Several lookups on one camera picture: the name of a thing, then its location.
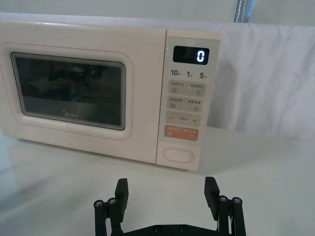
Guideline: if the grey striped post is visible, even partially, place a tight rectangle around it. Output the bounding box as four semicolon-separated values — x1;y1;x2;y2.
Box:
233;0;253;23

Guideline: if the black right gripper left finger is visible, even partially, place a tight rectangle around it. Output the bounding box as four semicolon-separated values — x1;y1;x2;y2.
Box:
93;178;129;236

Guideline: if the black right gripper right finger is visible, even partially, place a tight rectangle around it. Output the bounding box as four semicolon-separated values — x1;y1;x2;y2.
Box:
204;177;247;236

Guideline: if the cream microwave oven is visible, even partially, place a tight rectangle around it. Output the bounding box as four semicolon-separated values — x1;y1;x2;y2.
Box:
0;19;221;173

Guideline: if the white table cloth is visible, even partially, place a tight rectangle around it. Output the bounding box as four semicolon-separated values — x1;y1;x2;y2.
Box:
0;126;315;236

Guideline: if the white curtain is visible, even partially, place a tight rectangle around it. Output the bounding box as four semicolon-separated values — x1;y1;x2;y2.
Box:
0;0;315;142

